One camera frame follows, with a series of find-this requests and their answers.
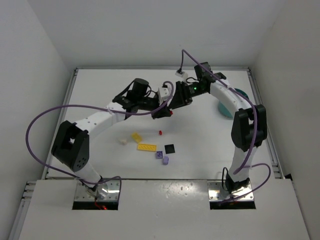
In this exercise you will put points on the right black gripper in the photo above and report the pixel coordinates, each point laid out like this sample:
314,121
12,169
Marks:
182,93

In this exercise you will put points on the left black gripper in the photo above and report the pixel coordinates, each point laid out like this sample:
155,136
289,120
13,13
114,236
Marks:
155,107

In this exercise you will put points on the purple lego brick stud up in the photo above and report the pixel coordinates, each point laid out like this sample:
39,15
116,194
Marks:
159,155

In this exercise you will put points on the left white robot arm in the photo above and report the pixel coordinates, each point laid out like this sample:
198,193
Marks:
71,145

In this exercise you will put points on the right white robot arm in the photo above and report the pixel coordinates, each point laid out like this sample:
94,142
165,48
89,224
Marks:
249,127

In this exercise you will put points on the yellow lego slope brick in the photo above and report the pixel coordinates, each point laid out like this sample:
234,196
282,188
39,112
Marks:
136,137

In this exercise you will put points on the yellow long lego plate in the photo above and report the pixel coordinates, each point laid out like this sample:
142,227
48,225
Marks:
146,147

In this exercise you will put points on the white lego piece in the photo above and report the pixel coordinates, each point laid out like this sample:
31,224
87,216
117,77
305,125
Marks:
123,141

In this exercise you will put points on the teal round divided container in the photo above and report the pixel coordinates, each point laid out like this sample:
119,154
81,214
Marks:
232,101

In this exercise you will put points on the black square lego plate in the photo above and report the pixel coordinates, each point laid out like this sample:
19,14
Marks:
169,148

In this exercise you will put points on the purple lego brick sideways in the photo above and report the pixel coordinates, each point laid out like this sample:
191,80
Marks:
165,160

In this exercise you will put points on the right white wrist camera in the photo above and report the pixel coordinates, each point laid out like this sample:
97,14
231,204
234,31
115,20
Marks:
182,74

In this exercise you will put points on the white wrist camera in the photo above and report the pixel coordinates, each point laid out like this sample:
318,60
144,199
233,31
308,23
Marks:
163,94
182,74

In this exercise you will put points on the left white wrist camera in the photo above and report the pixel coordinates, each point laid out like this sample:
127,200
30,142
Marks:
163,94

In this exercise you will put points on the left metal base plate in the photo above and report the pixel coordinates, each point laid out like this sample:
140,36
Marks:
108,192

